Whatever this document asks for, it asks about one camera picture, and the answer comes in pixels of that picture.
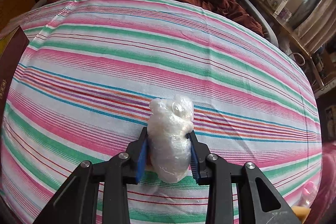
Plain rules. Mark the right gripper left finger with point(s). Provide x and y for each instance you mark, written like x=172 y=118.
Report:
x=141 y=158

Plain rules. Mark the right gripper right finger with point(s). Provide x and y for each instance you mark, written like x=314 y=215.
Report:
x=197 y=158

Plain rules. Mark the small white plastic bag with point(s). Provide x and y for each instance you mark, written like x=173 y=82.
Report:
x=167 y=128

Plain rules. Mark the striped bed sheet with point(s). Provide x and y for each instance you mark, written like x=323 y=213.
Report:
x=82 y=88

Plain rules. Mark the orange sponge at edge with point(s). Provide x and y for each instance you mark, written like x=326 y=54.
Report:
x=301 y=212

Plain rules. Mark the wooden side shelf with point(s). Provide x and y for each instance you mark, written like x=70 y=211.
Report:
x=282 y=28

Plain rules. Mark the gold metal tin box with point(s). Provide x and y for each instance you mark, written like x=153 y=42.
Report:
x=12 y=47

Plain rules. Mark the purple jar on sill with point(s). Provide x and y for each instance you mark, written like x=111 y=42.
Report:
x=285 y=14

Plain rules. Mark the patterned curtain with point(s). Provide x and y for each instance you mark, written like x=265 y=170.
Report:
x=314 y=23

